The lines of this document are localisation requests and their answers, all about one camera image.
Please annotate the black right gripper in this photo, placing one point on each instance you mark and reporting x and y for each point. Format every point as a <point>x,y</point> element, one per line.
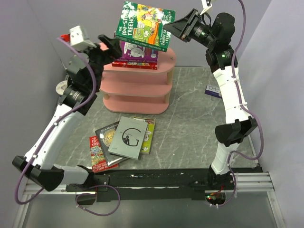
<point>177,28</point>

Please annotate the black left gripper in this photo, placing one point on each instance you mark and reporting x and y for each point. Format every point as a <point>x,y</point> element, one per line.
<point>109,54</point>

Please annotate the purple 117-storey treehouse book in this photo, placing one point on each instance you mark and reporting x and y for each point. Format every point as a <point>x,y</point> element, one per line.
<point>135,53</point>

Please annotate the red 156-storey treehouse book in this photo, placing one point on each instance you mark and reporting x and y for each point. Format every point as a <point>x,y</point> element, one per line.
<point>137,65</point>

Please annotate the green 104-storey treehouse book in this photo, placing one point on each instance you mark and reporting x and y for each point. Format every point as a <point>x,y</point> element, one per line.
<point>144,26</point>

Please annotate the grey Great Gatsby book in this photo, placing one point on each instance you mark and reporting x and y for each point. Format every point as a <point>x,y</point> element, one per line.
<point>128,138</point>

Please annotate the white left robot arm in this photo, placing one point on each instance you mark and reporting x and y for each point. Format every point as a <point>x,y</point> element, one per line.
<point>83,83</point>

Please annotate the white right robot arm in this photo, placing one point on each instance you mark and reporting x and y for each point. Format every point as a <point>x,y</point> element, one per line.
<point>216,37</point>

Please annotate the pink three-tier shelf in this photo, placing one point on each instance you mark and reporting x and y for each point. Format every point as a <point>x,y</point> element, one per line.
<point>137,90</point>

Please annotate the blue wrapped toilet paper roll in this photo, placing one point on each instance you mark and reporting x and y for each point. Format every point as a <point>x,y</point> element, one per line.
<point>61,86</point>

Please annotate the purple white small box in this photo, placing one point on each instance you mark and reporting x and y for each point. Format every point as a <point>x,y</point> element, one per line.
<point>213,91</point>

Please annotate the black Maugham book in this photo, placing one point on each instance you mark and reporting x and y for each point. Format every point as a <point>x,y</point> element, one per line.
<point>105,136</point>

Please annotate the lime green treehouse book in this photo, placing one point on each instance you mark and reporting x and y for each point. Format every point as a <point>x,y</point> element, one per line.
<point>147,141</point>

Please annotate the red 13-storey treehouse book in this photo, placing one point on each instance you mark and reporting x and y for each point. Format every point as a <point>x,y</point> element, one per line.
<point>98,161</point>

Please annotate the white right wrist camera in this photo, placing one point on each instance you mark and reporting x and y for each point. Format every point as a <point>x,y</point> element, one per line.
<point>206,6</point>

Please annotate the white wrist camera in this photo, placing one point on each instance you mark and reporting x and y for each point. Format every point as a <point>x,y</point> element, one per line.
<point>206,6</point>
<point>78,38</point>

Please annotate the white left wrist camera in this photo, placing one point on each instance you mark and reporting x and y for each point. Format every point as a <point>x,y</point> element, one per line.
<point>78,38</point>

